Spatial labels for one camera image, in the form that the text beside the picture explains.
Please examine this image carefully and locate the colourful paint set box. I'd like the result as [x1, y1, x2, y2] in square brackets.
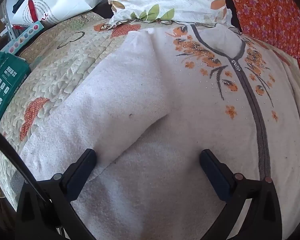
[0, 21, 45, 55]

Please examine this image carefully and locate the green package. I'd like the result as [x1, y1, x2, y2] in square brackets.
[0, 51, 32, 128]

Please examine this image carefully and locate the quilted heart pattern bedspread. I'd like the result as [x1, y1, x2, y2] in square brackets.
[0, 17, 300, 210]

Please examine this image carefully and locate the white floral embroidered cardigan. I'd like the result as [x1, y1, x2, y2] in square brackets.
[20, 24, 300, 240]

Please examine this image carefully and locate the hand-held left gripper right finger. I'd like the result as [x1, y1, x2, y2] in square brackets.
[199, 149, 283, 240]

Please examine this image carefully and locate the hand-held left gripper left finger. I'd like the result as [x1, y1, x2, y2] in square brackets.
[15, 148, 98, 240]

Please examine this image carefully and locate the orange floral cloth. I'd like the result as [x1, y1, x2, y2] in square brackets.
[222, 0, 300, 78]

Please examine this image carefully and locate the black cable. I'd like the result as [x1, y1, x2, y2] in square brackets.
[0, 124, 50, 203]

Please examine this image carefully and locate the slotted metal rack upright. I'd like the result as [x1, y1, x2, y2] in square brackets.
[1, 0, 15, 40]

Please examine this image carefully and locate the white floral pillow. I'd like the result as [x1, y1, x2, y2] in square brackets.
[107, 0, 232, 29]

